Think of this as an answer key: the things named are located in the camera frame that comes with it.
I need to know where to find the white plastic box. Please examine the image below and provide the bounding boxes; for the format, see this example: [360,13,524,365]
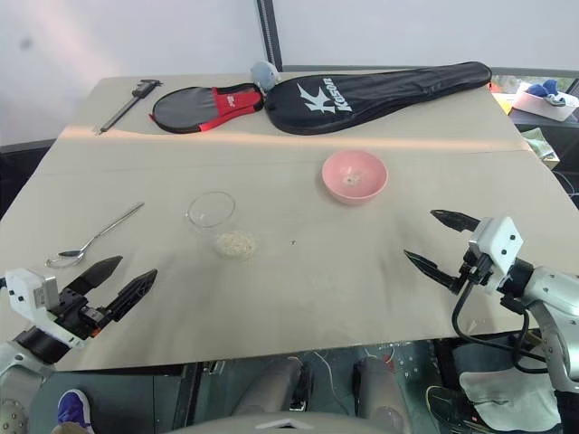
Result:
[511,80,579,123]

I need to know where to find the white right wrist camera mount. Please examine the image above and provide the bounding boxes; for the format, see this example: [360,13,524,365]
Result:
[467,216,525,290]

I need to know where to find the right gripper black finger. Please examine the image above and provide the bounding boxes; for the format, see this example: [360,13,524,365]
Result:
[430,208,481,234]
[403,249,463,295]

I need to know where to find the black Kosoar racket bag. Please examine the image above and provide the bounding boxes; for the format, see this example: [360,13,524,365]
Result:
[263,61,494,137]

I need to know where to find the white cloth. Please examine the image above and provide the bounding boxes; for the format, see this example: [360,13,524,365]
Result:
[458,369,565,429]

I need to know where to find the grey robot right leg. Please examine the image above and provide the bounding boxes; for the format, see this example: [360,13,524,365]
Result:
[351,355,411,429]

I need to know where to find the empty clear glass dish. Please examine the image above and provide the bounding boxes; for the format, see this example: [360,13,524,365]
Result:
[184,191,238,234]

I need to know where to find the black shoe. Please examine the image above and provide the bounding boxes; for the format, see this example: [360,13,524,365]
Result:
[424,385,483,434]

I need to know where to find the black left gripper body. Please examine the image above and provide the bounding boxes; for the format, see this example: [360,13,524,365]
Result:
[47,288,113,349]

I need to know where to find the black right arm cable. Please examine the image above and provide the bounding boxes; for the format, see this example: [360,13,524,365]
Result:
[452,278,546,365]

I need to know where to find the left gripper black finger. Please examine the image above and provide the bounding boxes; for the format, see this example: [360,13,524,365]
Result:
[107,269,159,322]
[67,256,124,297]

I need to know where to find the pink bowl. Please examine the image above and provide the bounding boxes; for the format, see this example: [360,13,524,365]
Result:
[321,149,390,207]

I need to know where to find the black and red racket cover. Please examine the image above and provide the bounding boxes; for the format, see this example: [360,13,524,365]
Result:
[150,82,266,136]

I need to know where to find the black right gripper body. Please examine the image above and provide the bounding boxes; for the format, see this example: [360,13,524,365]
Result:
[457,241,502,293]

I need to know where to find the purple shoe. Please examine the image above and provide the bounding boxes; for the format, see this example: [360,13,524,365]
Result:
[57,389,94,429]

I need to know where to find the blue items in box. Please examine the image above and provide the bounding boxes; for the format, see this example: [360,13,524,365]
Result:
[527,78,565,99]

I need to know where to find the black vernier caliper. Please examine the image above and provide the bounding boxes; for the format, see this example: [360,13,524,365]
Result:
[93,79,166,137]

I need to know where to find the grey blue plush toy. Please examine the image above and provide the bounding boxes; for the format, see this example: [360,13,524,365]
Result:
[251,60,284,91]

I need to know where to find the beige table cover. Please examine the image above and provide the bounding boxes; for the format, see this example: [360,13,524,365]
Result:
[0,71,557,373]

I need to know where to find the dark vertical post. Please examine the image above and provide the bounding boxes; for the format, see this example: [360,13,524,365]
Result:
[255,0,285,72]

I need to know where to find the metal spoon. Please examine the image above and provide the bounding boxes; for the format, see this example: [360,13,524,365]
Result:
[45,202,146,269]

